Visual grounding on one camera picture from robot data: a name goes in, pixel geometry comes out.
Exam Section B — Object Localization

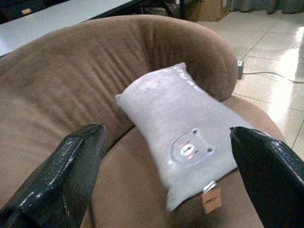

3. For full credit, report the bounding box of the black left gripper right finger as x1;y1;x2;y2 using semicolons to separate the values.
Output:
229;126;304;228

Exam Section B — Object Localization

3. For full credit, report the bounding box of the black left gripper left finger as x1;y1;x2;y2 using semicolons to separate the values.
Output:
0;123;107;228

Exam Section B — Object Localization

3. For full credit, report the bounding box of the brown paper pillow tag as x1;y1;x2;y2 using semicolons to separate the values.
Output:
201;187;223;215

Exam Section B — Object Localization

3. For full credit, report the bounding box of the brown fabric sofa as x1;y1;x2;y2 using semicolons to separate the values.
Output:
0;14;285;228

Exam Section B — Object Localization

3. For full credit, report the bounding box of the grey pillow with bear print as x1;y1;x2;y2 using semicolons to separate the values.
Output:
115;62;253;213

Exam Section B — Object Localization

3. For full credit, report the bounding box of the white table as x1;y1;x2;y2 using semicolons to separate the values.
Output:
0;0;152;57

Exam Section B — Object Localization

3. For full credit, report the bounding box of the brown cardboard box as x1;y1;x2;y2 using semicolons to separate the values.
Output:
184;0;230;22

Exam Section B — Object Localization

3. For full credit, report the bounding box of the grey floor cable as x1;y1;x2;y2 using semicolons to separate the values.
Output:
242;72;304;84

